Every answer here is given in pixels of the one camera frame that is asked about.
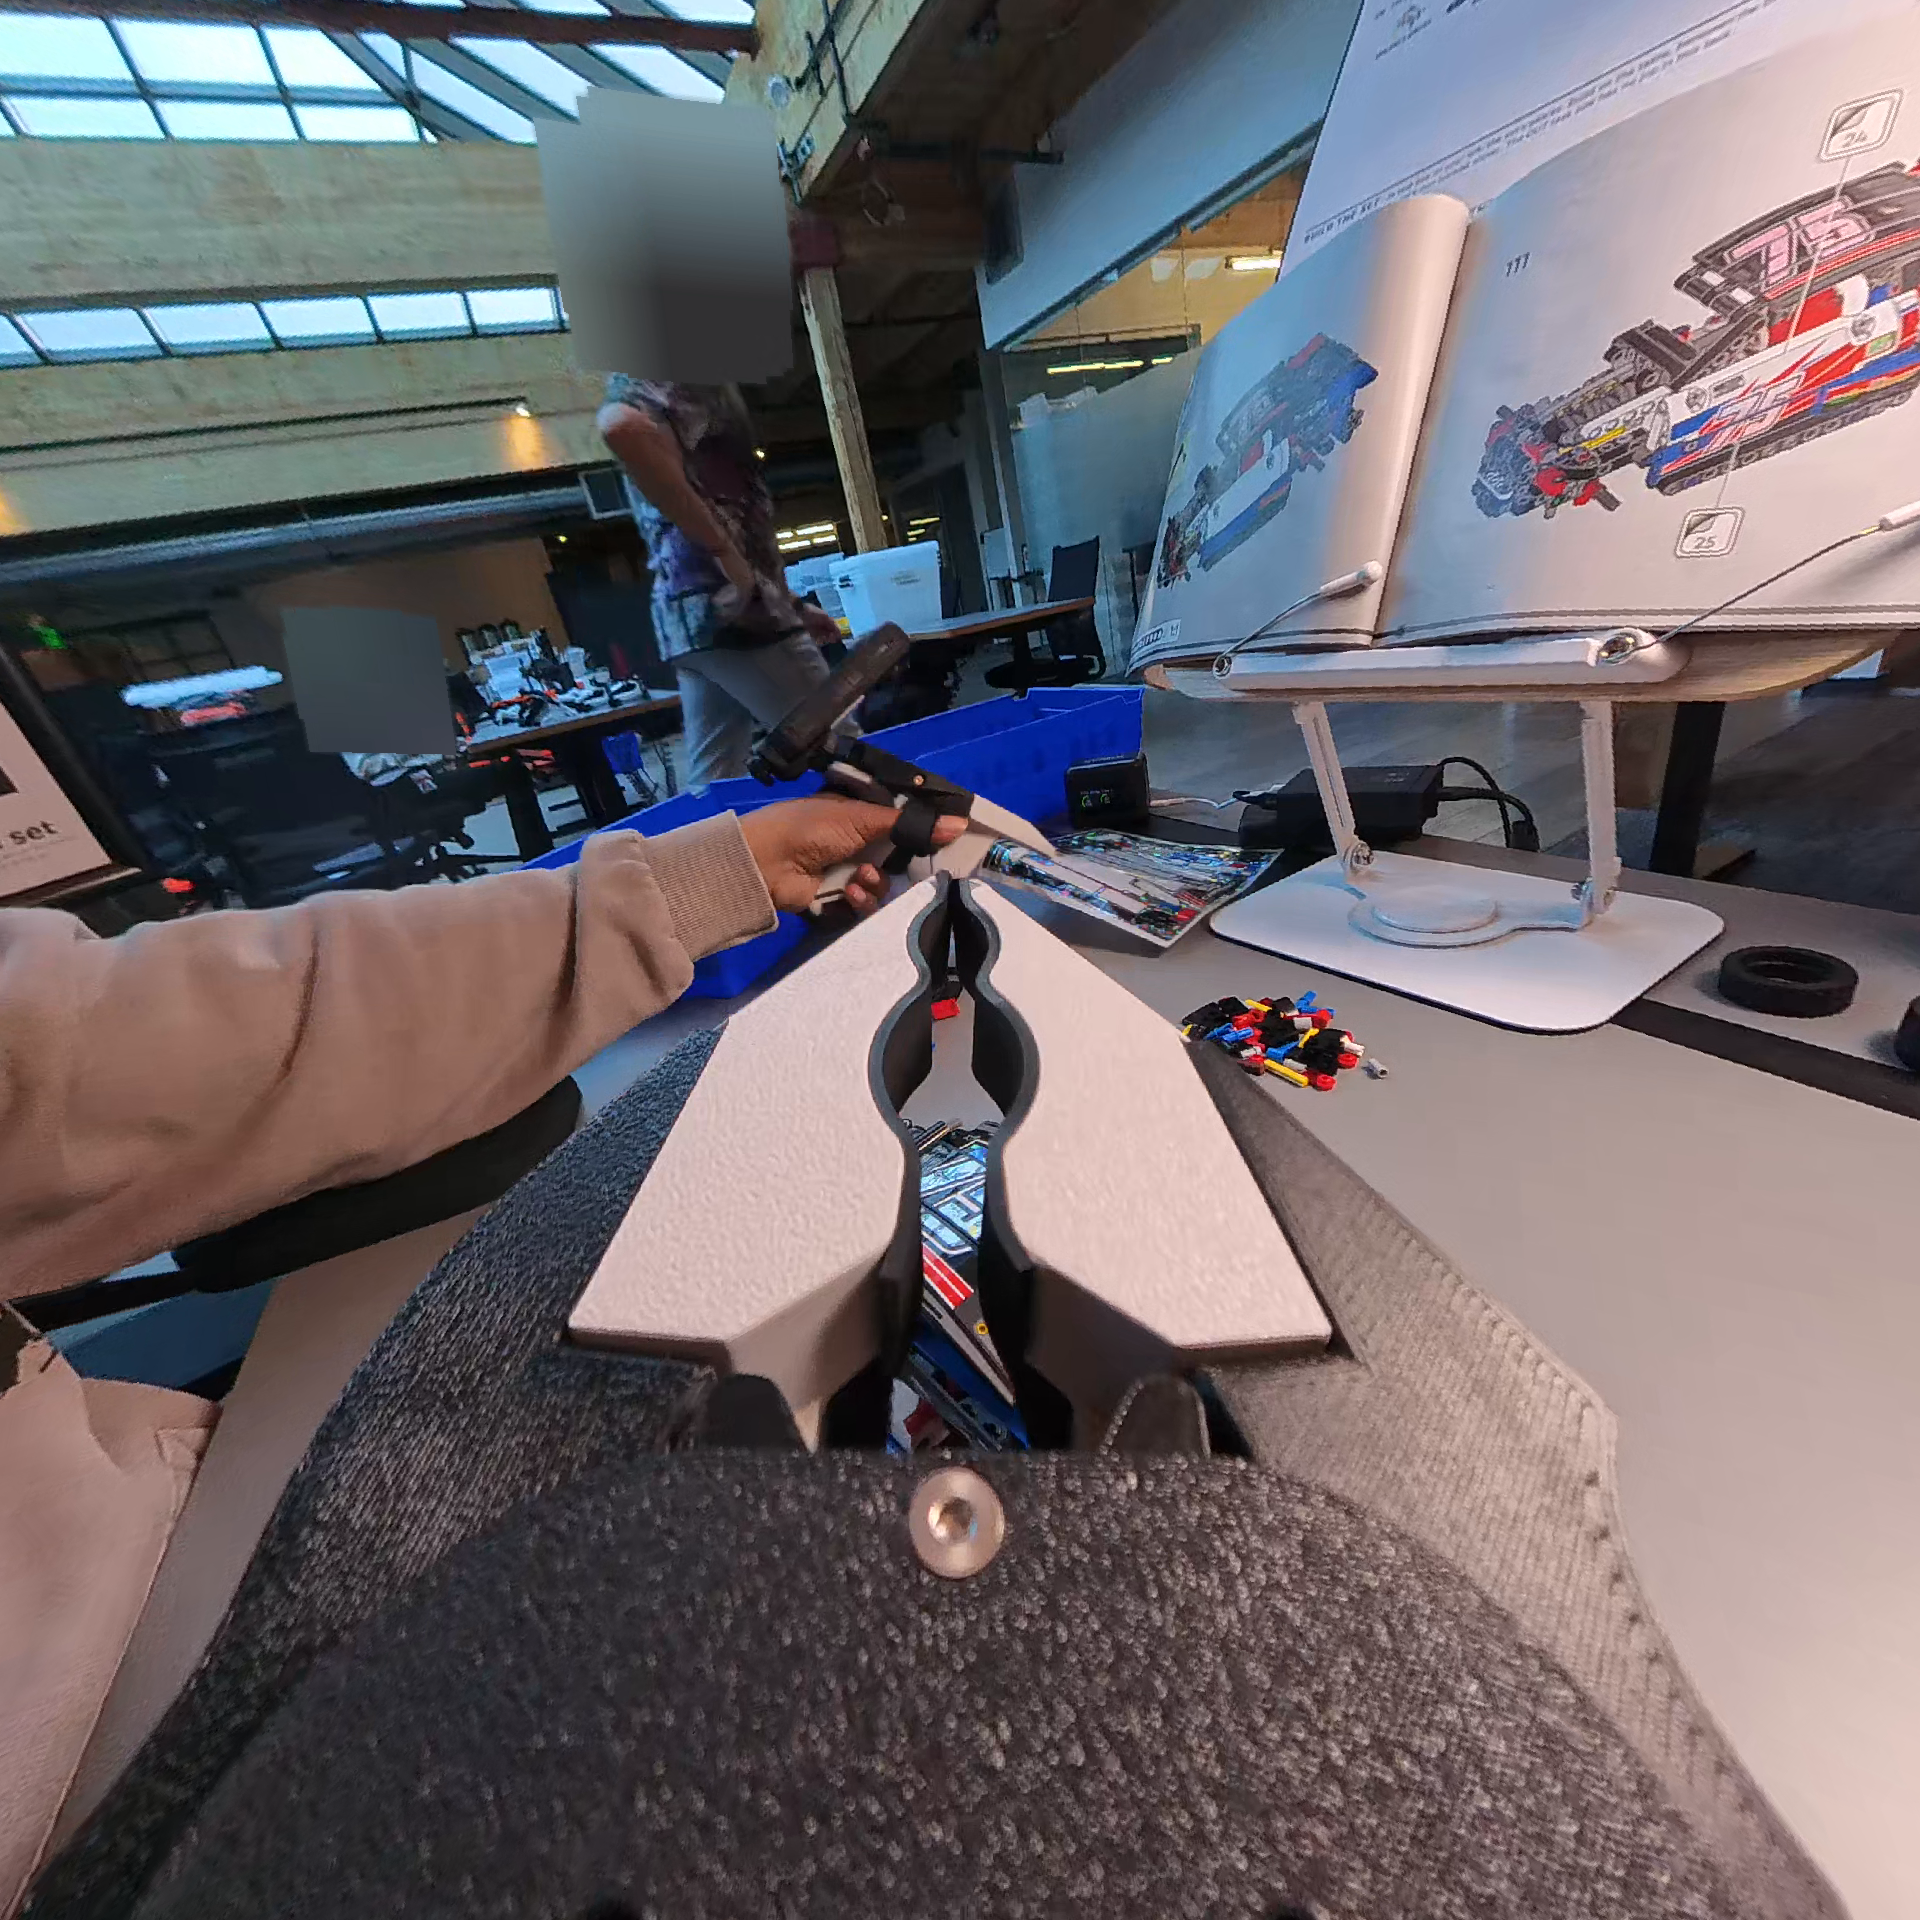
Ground pile of mixed colour bricks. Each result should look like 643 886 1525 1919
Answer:
1180 990 1389 1092

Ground person's left forearm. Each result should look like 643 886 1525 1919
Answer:
0 809 781 1299

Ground framed marker sign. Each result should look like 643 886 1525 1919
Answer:
0 646 118 905

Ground white book stand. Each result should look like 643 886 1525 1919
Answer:
1162 503 1920 1039

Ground lego race car model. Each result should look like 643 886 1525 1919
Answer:
892 972 1037 1454

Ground lego instruction booklet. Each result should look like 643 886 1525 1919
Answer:
1128 0 1920 670

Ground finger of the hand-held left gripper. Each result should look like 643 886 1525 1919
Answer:
824 761 1061 889

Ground black power adapter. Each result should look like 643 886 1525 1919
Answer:
1272 767 1449 860

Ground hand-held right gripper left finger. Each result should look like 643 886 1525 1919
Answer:
568 875 955 1452

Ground person's left hand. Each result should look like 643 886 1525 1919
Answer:
738 796 969 922

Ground holographic sticker sheet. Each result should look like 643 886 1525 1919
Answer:
984 828 1284 951

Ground black chair armrest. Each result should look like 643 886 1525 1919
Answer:
22 1076 585 1328

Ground black cable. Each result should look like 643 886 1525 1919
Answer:
1430 754 1546 856

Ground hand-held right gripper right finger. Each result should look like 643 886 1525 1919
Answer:
960 881 1334 1452

